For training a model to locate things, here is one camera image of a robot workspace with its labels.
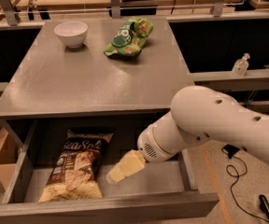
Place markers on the green chip bag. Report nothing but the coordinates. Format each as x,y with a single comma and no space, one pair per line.
130,38

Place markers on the metal railing frame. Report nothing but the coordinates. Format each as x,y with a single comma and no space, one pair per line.
15,14

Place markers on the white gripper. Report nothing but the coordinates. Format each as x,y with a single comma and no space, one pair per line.
148,146

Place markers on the grey open top drawer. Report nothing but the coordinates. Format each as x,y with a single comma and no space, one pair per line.
161,191

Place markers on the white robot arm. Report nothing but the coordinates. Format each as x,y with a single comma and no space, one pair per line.
197,114

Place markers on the white ceramic bowl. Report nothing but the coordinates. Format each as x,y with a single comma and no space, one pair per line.
72,33

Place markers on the grey counter cabinet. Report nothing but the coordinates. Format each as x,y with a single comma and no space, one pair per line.
54,81

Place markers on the cardboard box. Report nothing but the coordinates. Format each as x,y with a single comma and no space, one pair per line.
8,157

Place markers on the brown sea salt chip bag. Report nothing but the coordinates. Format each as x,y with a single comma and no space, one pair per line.
74,174

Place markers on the black handheld device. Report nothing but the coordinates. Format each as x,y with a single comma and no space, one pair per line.
264,205

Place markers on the black power adapter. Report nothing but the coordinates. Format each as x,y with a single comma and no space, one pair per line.
230,150

